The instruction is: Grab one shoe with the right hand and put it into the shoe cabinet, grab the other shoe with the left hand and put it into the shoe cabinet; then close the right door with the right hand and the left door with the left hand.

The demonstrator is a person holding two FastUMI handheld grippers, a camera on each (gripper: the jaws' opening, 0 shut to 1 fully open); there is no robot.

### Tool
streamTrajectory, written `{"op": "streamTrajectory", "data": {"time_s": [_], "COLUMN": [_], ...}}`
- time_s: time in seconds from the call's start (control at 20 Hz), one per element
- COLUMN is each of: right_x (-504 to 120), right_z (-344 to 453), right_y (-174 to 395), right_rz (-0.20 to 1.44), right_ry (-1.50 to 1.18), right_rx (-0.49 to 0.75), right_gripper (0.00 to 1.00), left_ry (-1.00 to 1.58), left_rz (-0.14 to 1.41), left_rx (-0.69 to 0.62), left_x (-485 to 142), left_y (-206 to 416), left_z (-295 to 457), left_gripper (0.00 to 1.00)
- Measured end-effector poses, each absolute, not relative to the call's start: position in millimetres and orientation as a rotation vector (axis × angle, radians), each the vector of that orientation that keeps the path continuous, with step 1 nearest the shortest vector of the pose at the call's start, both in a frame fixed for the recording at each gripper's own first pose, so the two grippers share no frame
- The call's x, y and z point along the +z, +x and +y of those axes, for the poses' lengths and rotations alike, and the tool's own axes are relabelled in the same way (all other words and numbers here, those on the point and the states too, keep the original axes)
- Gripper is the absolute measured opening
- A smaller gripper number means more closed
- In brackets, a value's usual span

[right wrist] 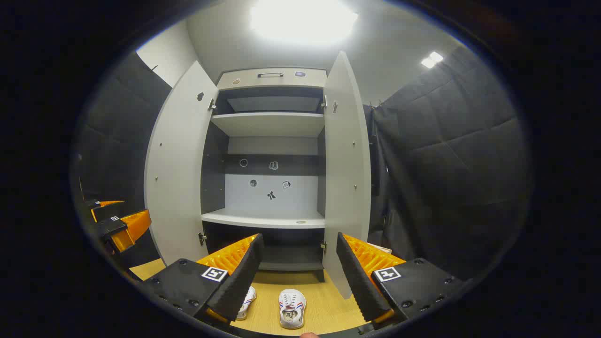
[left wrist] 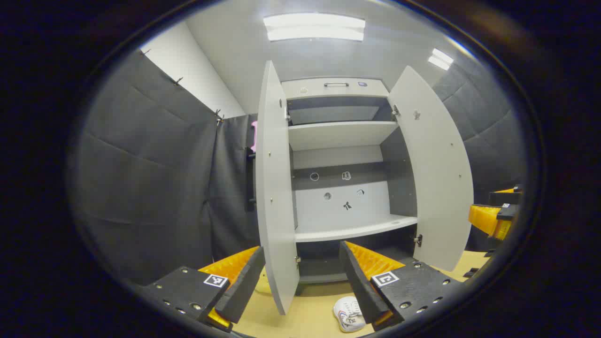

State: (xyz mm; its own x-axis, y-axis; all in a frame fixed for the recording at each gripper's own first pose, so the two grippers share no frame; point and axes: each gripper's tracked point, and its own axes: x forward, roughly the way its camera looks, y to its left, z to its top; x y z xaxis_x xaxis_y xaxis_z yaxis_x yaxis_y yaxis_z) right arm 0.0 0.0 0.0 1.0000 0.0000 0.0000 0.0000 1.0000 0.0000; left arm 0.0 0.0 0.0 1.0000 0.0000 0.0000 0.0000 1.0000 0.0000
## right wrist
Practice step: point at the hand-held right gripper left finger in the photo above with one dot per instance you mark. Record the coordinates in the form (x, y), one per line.
(239, 281)

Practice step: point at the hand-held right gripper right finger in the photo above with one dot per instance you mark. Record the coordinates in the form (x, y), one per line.
(359, 281)

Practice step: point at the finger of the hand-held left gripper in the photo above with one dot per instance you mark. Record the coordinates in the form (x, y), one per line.
(96, 206)
(112, 227)

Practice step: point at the white canvas shoe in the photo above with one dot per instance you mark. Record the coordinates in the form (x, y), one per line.
(292, 310)
(248, 300)

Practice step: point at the grey shoe cabinet door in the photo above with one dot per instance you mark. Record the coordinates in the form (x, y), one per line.
(178, 164)
(345, 178)

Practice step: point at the grey shoe cabinet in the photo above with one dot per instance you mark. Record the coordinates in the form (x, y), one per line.
(270, 124)

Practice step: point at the grey cabinet drawer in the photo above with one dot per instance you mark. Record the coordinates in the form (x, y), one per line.
(249, 80)

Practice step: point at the black backdrop cloth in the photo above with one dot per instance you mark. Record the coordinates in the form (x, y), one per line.
(446, 164)

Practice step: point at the small ceiling light panel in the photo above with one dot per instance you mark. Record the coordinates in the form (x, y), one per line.
(432, 59)

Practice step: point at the large ceiling light panel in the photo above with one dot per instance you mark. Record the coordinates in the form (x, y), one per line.
(303, 19)

